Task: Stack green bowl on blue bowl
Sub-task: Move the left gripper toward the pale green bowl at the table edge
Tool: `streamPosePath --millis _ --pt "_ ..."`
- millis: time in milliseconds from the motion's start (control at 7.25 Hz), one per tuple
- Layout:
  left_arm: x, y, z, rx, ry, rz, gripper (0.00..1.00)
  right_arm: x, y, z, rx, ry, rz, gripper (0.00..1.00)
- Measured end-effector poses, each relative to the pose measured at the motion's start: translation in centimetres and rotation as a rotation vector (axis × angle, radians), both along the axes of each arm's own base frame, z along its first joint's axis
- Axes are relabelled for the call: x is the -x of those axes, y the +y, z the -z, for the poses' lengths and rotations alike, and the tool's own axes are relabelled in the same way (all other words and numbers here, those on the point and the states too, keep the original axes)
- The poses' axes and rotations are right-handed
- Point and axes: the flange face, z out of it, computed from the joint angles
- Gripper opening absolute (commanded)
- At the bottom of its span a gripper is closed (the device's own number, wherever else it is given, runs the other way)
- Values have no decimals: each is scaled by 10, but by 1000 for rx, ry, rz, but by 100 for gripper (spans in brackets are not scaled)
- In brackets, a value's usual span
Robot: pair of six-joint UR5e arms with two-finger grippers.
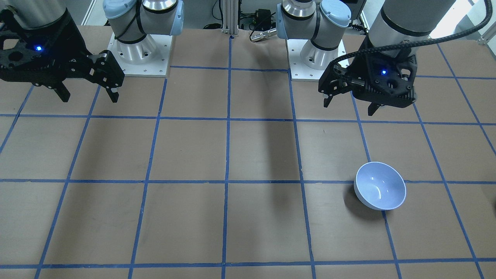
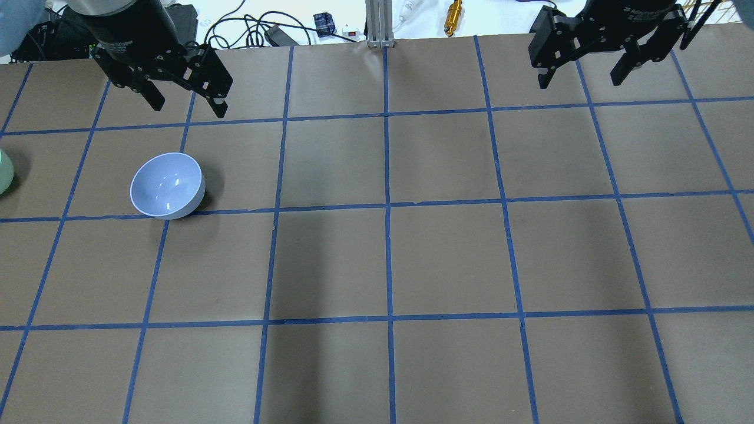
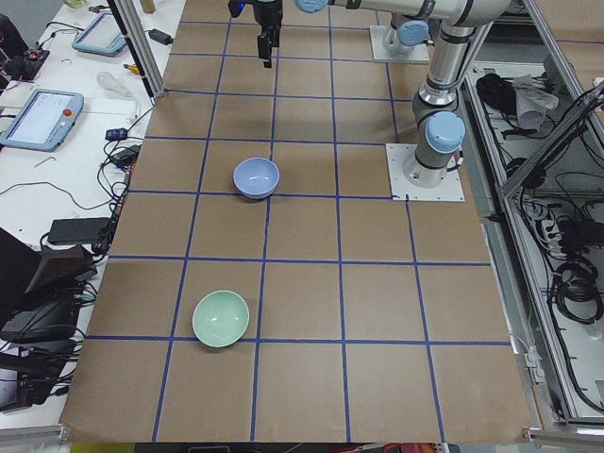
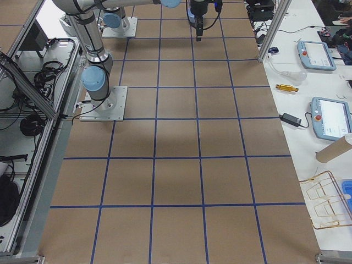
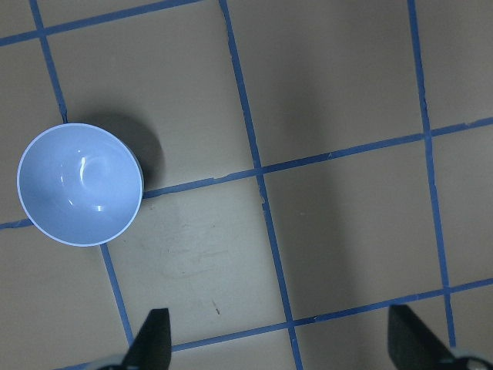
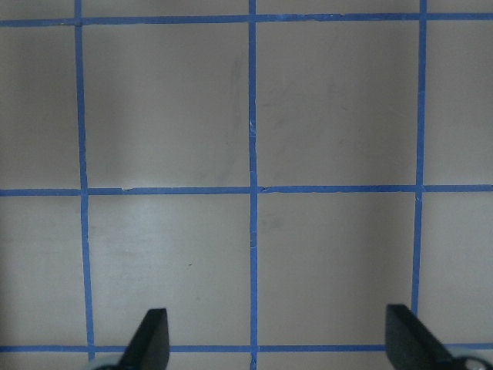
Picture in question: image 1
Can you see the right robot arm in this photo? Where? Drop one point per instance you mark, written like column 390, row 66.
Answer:
column 131, row 20

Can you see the black power adapter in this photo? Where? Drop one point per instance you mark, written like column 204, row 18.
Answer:
column 263, row 19

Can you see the aluminium frame post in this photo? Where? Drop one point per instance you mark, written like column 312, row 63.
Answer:
column 230, row 17

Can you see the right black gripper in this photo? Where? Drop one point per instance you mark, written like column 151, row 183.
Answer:
column 74, row 46

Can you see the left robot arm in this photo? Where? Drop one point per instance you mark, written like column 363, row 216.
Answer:
column 323, row 23

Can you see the blue bowl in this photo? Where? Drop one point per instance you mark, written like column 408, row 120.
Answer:
column 379, row 186

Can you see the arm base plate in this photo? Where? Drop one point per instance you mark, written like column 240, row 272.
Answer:
column 155, row 58
column 307, row 64

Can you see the silver metal connector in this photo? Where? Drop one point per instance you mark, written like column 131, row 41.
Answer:
column 263, row 35

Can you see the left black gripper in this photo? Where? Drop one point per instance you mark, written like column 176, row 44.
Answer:
column 355, row 69

